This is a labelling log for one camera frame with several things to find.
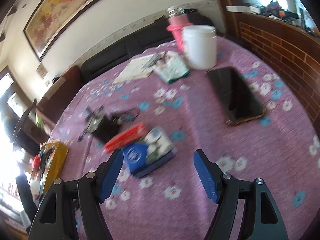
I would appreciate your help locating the dark wooden chair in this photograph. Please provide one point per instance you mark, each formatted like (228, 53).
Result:
(21, 124)

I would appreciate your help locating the black smartphone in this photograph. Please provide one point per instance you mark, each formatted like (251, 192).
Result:
(237, 99)

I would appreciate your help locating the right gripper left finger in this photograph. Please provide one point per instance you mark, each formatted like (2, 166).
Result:
(55, 218)

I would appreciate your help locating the white plastic jar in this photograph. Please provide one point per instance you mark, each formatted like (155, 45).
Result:
(200, 46)

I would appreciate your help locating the black motor device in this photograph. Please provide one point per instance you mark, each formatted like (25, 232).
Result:
(104, 127)

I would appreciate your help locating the pink thermos bottle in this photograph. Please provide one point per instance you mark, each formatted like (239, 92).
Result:
(178, 19)

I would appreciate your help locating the white work glove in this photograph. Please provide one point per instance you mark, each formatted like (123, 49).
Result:
(171, 67)

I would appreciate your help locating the red packet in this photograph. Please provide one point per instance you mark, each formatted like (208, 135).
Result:
(128, 136)

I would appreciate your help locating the small wall plaque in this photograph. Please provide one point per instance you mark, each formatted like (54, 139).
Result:
(41, 71)

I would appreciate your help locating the blue white tissue pack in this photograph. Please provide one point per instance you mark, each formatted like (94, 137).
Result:
(145, 155)

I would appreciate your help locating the yellow cardboard box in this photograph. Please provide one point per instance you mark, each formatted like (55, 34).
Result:
(53, 155)

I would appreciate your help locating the framed horse painting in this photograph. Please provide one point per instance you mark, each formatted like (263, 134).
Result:
(49, 20)

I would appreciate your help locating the black sofa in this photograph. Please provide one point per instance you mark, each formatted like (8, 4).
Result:
(131, 45)

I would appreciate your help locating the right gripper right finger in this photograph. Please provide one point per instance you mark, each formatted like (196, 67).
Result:
(261, 218)

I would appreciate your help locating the white paper booklet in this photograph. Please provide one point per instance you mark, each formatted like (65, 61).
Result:
(138, 68)

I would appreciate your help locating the brown armchair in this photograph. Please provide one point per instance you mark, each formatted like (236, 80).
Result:
(59, 96)

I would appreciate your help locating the red plastic bag bundle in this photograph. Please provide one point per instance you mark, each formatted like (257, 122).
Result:
(35, 163)

